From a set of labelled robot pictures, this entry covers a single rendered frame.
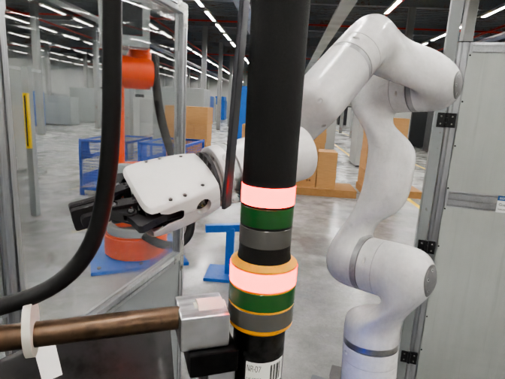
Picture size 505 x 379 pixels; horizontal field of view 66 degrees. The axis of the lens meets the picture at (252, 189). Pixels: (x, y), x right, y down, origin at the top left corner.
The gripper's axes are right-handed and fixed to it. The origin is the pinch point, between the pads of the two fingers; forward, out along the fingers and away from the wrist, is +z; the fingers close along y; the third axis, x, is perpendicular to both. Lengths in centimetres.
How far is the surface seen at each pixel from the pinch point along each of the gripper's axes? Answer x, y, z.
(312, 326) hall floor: -238, 67, -144
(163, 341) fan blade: -5.4, -16.1, -2.4
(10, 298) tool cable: 13.9, -20.7, 6.7
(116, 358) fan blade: -4.2, -16.3, 2.2
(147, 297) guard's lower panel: -100, 56, -19
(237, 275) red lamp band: 13.3, -24.5, -5.0
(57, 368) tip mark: -2.9, -15.5, 7.0
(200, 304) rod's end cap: 11.6, -24.2, -2.6
